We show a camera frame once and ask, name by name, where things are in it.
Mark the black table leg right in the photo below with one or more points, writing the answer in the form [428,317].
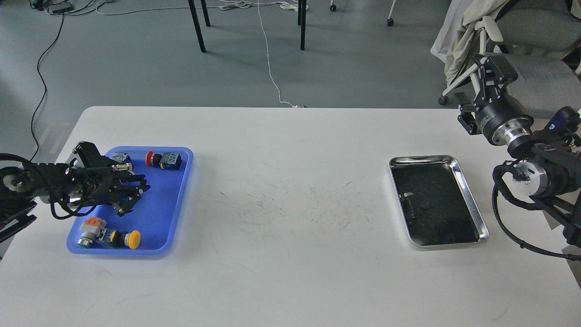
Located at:
[301,21]

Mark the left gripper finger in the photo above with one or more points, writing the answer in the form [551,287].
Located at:
[124,201]
[128,183]

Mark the black table leg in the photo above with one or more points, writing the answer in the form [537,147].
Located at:
[301,21]
[196,22]

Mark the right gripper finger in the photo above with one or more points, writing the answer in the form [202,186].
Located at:
[494,74]
[466,117]

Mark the beige jacket on chair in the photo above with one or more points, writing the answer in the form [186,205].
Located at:
[455,37]

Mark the yellow mushroom push button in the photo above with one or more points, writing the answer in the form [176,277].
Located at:
[116,238]

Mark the blue plastic tray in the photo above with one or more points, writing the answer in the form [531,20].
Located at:
[156,214]

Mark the black power strip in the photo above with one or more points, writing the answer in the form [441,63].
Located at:
[53,7]

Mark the red emergency push button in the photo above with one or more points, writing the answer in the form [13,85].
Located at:
[166,161]

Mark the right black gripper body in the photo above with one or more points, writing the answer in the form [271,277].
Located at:
[503,120]

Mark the stainless steel tray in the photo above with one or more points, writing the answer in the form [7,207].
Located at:
[454,219]

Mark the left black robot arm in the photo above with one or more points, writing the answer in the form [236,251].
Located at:
[20,185]

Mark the black table leg left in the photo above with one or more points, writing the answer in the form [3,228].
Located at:
[196,22]

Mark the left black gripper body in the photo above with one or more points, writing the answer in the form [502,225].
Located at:
[97,186]

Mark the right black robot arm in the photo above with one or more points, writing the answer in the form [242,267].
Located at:
[544,165]

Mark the grey switch orange top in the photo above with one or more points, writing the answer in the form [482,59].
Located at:
[91,229]

